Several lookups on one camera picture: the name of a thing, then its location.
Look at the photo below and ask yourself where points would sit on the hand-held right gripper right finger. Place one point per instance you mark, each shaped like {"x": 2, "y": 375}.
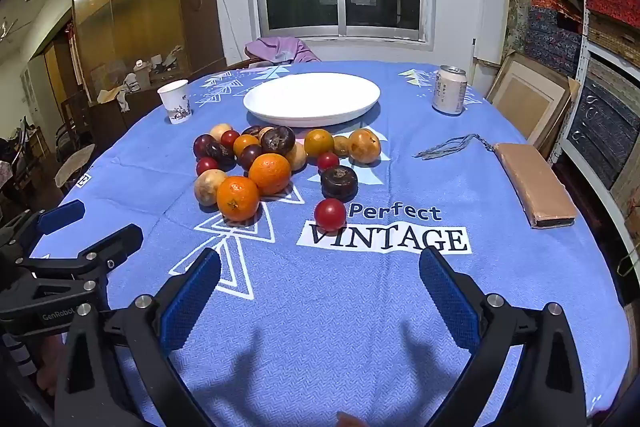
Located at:
{"x": 447, "y": 302}

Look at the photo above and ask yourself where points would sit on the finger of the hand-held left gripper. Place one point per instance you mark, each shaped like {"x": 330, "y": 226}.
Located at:
{"x": 117, "y": 244}
{"x": 60, "y": 213}

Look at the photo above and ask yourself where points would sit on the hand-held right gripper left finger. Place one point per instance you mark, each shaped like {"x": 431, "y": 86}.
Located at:
{"x": 192, "y": 302}

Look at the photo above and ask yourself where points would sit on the tan round fruit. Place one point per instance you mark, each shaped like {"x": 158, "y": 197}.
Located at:
{"x": 208, "y": 188}
{"x": 342, "y": 146}
{"x": 299, "y": 157}
{"x": 220, "y": 131}

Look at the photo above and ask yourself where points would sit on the orange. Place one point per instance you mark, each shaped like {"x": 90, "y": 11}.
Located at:
{"x": 270, "y": 173}
{"x": 238, "y": 198}

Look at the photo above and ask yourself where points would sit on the small red tomato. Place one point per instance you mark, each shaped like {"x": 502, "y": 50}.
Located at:
{"x": 330, "y": 215}
{"x": 230, "y": 138}
{"x": 207, "y": 165}
{"x": 328, "y": 161}

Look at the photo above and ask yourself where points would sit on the dark red plum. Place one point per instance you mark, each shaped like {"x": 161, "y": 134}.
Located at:
{"x": 203, "y": 145}
{"x": 249, "y": 156}

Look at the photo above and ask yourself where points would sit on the yellow-orange tomato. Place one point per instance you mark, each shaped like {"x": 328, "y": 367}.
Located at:
{"x": 245, "y": 144}
{"x": 319, "y": 143}

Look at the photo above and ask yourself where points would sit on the orange-tan spotted fruit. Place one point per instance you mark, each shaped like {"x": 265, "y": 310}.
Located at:
{"x": 364, "y": 146}

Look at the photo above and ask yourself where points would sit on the white plate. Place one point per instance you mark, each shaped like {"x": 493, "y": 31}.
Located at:
{"x": 310, "y": 97}

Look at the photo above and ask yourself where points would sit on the person's left hand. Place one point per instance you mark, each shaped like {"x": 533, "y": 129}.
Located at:
{"x": 50, "y": 367}

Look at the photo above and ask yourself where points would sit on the person's right hand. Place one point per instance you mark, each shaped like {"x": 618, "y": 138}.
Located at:
{"x": 351, "y": 421}

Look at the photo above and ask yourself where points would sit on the pale woven chair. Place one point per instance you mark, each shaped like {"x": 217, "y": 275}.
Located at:
{"x": 75, "y": 167}

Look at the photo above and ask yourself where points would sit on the blue printed tablecloth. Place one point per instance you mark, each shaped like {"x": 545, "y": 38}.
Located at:
{"x": 350, "y": 307}

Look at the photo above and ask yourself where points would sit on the crumpled white cloth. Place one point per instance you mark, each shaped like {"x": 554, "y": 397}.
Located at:
{"x": 117, "y": 94}

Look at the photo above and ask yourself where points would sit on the tan leather wallet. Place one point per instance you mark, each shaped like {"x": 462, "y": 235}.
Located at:
{"x": 537, "y": 187}

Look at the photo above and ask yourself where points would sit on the white paper cup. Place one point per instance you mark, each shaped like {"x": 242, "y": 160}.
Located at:
{"x": 175, "y": 102}

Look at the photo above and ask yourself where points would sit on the white drink can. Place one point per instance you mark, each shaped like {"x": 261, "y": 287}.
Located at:
{"x": 450, "y": 92}

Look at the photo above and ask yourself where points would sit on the stack of dark embossed boxes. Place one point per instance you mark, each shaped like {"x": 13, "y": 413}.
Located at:
{"x": 600, "y": 127}

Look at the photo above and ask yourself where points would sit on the purple jacket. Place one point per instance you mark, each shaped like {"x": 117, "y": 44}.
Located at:
{"x": 280, "y": 49}

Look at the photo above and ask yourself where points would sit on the stack of blue patterned boxes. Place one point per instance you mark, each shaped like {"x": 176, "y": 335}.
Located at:
{"x": 555, "y": 37}

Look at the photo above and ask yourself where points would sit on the white board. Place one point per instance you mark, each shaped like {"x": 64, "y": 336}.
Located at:
{"x": 492, "y": 7}

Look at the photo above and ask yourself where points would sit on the white metal shelf rack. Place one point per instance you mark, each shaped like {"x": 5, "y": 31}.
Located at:
{"x": 581, "y": 32}

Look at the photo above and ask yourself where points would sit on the green canvas painting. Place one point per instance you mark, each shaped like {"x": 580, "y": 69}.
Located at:
{"x": 518, "y": 7}

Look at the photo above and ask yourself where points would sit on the wooden picture frame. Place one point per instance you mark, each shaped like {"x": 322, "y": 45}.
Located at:
{"x": 530, "y": 99}

